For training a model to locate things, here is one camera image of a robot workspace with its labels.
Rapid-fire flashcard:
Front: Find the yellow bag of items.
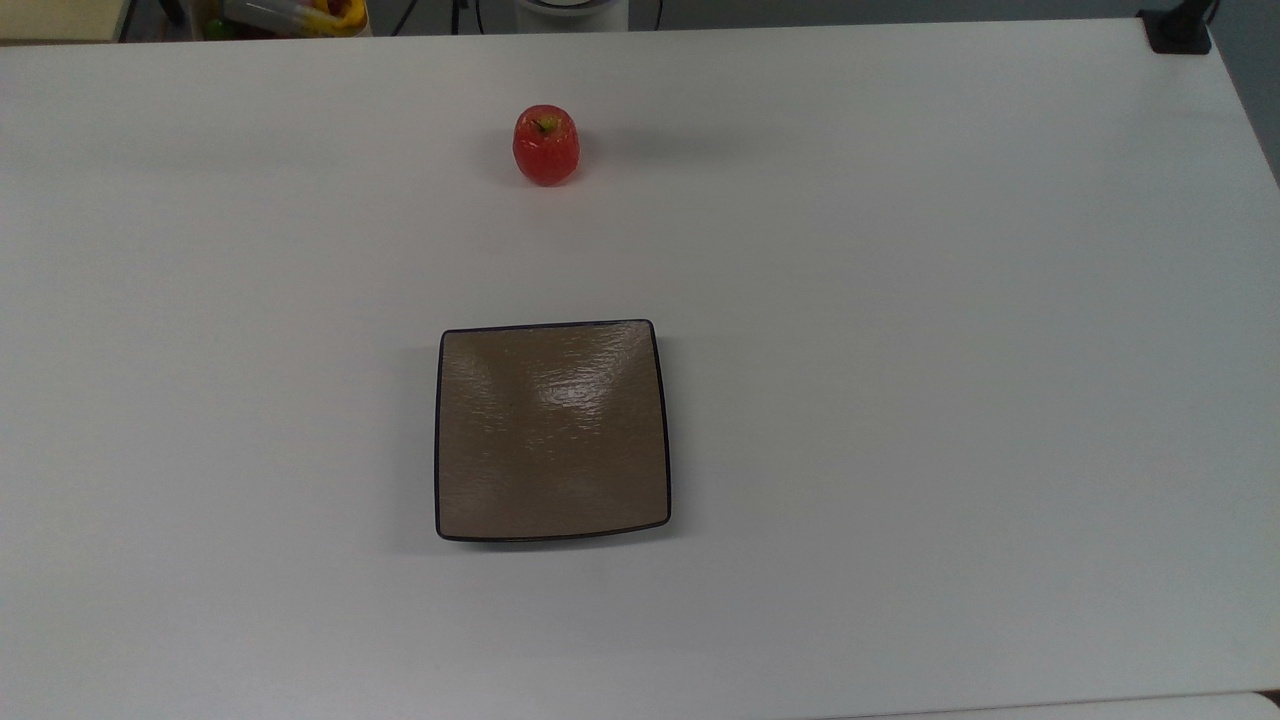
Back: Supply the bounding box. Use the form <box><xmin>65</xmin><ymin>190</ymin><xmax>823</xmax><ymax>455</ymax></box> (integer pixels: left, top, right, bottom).
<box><xmin>196</xmin><ymin>0</ymin><xmax>370</xmax><ymax>40</ymax></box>

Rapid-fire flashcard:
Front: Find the red apple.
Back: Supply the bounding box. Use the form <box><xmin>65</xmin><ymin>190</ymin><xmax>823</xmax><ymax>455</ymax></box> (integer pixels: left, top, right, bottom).
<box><xmin>512</xmin><ymin>104</ymin><xmax>582</xmax><ymax>188</ymax></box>

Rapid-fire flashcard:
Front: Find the black table clamp mount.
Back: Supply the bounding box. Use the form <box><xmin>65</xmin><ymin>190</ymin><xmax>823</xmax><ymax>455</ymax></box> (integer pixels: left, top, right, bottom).
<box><xmin>1138</xmin><ymin>0</ymin><xmax>1223</xmax><ymax>55</ymax></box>

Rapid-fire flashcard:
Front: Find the square brown ceramic plate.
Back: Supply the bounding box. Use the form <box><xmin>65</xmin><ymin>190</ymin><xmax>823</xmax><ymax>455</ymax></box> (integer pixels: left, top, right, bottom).
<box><xmin>434</xmin><ymin>319</ymin><xmax>672</xmax><ymax>544</ymax></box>

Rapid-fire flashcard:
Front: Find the beige cabinet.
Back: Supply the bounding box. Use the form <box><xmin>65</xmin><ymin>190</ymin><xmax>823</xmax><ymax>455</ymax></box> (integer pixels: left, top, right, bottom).
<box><xmin>0</xmin><ymin>0</ymin><xmax>135</xmax><ymax>43</ymax></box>

